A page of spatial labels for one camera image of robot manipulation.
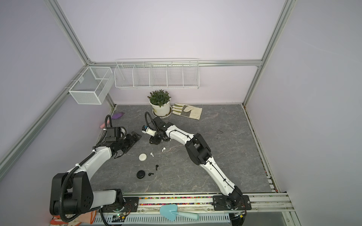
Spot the potted green plant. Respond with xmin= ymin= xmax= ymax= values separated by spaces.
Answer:
xmin=148 ymin=89 xmax=171 ymax=117

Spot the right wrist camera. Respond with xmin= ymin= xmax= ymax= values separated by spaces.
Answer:
xmin=141 ymin=125 xmax=156 ymax=137

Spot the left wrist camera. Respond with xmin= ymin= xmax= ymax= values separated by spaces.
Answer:
xmin=106 ymin=127 xmax=123 ymax=139

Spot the white slotted cable duct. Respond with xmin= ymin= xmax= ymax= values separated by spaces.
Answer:
xmin=93 ymin=213 xmax=231 ymax=226

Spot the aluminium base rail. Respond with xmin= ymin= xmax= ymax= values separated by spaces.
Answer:
xmin=58 ymin=192 xmax=295 ymax=215

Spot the red white work glove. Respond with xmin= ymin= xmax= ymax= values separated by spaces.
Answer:
xmin=50 ymin=211 xmax=96 ymax=226

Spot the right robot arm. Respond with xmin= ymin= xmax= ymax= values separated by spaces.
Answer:
xmin=142 ymin=112 xmax=246 ymax=210

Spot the beige gardening glove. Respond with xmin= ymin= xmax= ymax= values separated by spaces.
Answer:
xmin=172 ymin=103 xmax=202 ymax=120

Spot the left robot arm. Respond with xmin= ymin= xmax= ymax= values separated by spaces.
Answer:
xmin=50 ymin=115 xmax=141 ymax=223

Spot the white earbud charging case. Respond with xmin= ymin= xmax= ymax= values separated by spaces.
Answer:
xmin=139 ymin=153 xmax=147 ymax=162

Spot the white mesh box basket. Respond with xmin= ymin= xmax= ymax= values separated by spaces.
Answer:
xmin=69 ymin=66 xmax=115 ymax=105

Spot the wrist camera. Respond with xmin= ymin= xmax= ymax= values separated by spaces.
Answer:
xmin=106 ymin=127 xmax=123 ymax=139
xmin=141 ymin=125 xmax=156 ymax=137

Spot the long white wire basket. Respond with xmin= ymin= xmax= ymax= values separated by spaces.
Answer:
xmin=114 ymin=58 xmax=200 ymax=89

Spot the teal garden trowel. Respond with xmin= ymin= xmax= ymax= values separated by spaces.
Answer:
xmin=160 ymin=204 xmax=199 ymax=221

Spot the black earbud charging case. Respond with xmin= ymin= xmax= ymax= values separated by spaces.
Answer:
xmin=136 ymin=170 xmax=146 ymax=179

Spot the purple pink brush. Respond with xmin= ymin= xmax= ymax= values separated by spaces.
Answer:
xmin=100 ymin=112 xmax=124 ymax=129

